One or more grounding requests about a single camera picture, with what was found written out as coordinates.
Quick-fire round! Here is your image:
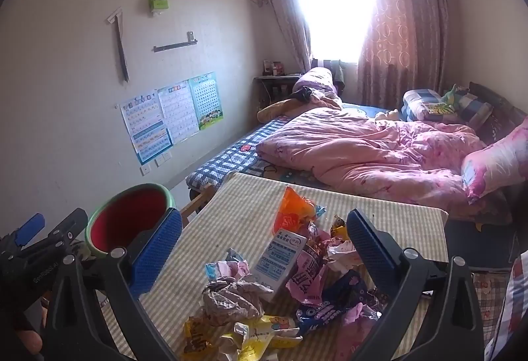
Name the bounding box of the pink floral pillow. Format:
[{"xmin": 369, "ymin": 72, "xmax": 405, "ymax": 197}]
[{"xmin": 461, "ymin": 126, "xmax": 528, "ymax": 205}]

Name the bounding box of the folded pink quilt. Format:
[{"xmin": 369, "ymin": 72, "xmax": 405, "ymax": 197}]
[{"xmin": 293, "ymin": 68, "xmax": 343, "ymax": 110}]

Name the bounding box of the blue plaid folded blanket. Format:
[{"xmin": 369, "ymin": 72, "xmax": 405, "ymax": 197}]
[{"xmin": 402, "ymin": 89, "xmax": 454, "ymax": 122}]

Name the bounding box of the crumpled grey wrapper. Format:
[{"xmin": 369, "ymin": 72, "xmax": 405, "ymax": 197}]
[{"xmin": 201, "ymin": 276, "xmax": 265, "ymax": 322}]

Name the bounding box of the grey plaid pillow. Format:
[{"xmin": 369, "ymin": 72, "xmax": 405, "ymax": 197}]
[{"xmin": 454, "ymin": 91, "xmax": 493, "ymax": 128}]

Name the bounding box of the green plush toy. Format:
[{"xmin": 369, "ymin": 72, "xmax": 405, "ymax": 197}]
[{"xmin": 443, "ymin": 84, "xmax": 469, "ymax": 106}]

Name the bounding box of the yellow green striped item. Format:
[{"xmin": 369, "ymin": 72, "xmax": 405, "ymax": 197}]
[{"xmin": 425, "ymin": 101, "xmax": 456, "ymax": 118}]

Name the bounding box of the pink plastic wrapper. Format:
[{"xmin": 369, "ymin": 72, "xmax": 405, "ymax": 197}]
[{"xmin": 330, "ymin": 324, "xmax": 372, "ymax": 361}]

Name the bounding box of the blue plaid bedsheet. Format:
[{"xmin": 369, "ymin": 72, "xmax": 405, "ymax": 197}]
[{"xmin": 185, "ymin": 103, "xmax": 392, "ymax": 197}]

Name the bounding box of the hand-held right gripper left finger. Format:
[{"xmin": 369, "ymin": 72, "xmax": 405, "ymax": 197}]
[{"xmin": 43, "ymin": 208, "xmax": 184, "ymax": 361}]

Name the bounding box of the orange plastic wrapper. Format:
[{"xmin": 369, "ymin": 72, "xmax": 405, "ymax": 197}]
[{"xmin": 273, "ymin": 186, "xmax": 326, "ymax": 236}]

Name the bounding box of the triangular metal wall bracket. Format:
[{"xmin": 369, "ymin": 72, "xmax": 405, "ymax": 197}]
[{"xmin": 107, "ymin": 7, "xmax": 130, "ymax": 83}]

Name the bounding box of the blue wall poster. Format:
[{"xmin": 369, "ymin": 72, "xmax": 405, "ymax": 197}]
[{"xmin": 120, "ymin": 91, "xmax": 173, "ymax": 166}]

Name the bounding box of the white wall poster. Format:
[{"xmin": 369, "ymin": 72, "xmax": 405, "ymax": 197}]
[{"xmin": 157, "ymin": 81, "xmax": 201, "ymax": 145}]

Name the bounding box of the striped pink curtain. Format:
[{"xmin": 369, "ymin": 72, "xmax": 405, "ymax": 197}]
[{"xmin": 258, "ymin": 0, "xmax": 314, "ymax": 75}]

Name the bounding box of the white drink carton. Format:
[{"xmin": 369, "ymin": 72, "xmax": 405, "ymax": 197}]
[{"xmin": 251, "ymin": 227, "xmax": 308, "ymax": 293}]

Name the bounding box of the person's left hand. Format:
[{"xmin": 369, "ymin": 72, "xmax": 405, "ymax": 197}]
[{"xmin": 16, "ymin": 329, "xmax": 44, "ymax": 357}]

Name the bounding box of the green wall poster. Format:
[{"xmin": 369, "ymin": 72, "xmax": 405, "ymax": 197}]
[{"xmin": 189, "ymin": 71, "xmax": 224, "ymax": 131}]

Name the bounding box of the red green plastic basin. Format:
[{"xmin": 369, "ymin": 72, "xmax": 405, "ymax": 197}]
[{"xmin": 84, "ymin": 183, "xmax": 178, "ymax": 260}]

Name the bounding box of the bright window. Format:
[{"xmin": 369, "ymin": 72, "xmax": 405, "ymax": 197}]
[{"xmin": 299, "ymin": 0, "xmax": 376, "ymax": 65}]

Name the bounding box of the straight metal wall bracket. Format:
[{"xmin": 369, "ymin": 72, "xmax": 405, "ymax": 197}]
[{"xmin": 153, "ymin": 31, "xmax": 198, "ymax": 53}]

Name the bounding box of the pink snack bag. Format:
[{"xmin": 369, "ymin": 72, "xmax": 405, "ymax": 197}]
[{"xmin": 284, "ymin": 237, "xmax": 355, "ymax": 304}]

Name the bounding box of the yellow white wrapper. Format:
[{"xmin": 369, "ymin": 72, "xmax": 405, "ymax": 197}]
[{"xmin": 218, "ymin": 315, "xmax": 304, "ymax": 361}]

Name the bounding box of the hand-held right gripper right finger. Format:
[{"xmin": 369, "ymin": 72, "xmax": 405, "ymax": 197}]
[{"xmin": 346, "ymin": 209, "xmax": 485, "ymax": 361}]

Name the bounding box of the small blue pink wrapper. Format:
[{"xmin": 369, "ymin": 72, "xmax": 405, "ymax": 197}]
[{"xmin": 205, "ymin": 249, "xmax": 251, "ymax": 283}]

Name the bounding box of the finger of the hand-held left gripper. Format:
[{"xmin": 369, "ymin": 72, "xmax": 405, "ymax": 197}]
[
  {"xmin": 12, "ymin": 213, "xmax": 46, "ymax": 248},
  {"xmin": 25, "ymin": 208, "xmax": 89, "ymax": 258}
]

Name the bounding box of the yellow brown wrapper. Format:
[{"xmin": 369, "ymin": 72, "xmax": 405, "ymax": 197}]
[{"xmin": 182, "ymin": 315, "xmax": 219, "ymax": 361}]

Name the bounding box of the dark wooden desk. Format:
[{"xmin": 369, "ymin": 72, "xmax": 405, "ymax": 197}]
[{"xmin": 253, "ymin": 72, "xmax": 304, "ymax": 114}]

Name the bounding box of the checked patterned cloth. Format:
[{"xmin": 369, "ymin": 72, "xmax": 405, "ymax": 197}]
[{"xmin": 472, "ymin": 268, "xmax": 514, "ymax": 329}]

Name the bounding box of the blue red striped cloth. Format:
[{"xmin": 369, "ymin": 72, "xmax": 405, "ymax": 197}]
[{"xmin": 482, "ymin": 249, "xmax": 528, "ymax": 361}]

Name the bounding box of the dark wooden headboard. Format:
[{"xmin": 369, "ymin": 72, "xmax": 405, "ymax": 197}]
[{"xmin": 468, "ymin": 82, "xmax": 528, "ymax": 147}]

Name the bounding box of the yellow blanket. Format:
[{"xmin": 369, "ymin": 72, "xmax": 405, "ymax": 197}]
[{"xmin": 258, "ymin": 99, "xmax": 314, "ymax": 124}]

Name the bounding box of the circle patterned curtain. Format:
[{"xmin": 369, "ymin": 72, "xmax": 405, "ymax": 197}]
[{"xmin": 357, "ymin": 0, "xmax": 452, "ymax": 110}]

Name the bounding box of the dark blue cookie packet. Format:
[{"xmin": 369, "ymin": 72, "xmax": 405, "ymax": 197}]
[{"xmin": 295, "ymin": 268, "xmax": 388, "ymax": 339}]

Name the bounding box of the pale pink checked wrapper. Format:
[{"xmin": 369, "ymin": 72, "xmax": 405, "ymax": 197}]
[{"xmin": 326, "ymin": 237, "xmax": 360, "ymax": 267}]

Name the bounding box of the light wooden frame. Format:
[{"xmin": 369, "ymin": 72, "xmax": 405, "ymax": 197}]
[{"xmin": 181, "ymin": 183, "xmax": 215, "ymax": 217}]

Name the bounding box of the dark furniture panel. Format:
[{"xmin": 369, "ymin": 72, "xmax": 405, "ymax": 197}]
[{"xmin": 445, "ymin": 216, "xmax": 518, "ymax": 273}]

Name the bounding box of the small yellow wrapper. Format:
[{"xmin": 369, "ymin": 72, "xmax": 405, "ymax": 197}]
[{"xmin": 330, "ymin": 214, "xmax": 351, "ymax": 240}]

